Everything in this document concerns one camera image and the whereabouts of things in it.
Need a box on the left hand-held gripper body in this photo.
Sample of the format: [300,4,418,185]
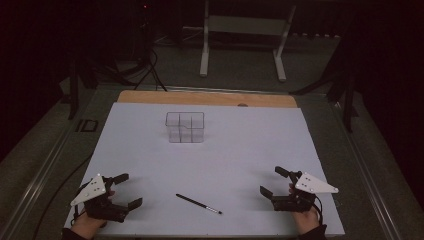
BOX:
[69,173,130,224]

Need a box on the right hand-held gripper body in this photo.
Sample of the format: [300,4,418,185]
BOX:
[270,170,340,214]

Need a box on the black pen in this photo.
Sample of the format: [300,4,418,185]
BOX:
[175,193,223,215]

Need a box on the clear plastic compartment organizer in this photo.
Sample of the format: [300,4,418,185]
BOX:
[164,111,205,144]

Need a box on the person's right hand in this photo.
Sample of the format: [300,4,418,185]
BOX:
[288,182,321,236]

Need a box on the person's left hand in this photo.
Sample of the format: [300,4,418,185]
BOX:
[70,189,117,240]

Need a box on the white table mat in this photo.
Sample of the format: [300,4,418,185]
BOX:
[63,101,346,238]

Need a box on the dark metal stand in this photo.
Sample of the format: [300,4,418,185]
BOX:
[59,58,99,121]
[289,31,361,134]

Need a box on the white metal stand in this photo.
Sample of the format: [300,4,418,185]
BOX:
[198,0,298,83]

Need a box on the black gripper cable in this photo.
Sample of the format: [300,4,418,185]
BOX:
[313,194,325,226]

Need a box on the black floor cable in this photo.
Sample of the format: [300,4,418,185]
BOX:
[31,154,93,240]

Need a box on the metal floor rail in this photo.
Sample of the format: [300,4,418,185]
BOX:
[328,94,404,240]
[0,87,101,240]

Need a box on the black tripod with cables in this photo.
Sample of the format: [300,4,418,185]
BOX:
[99,0,168,93]

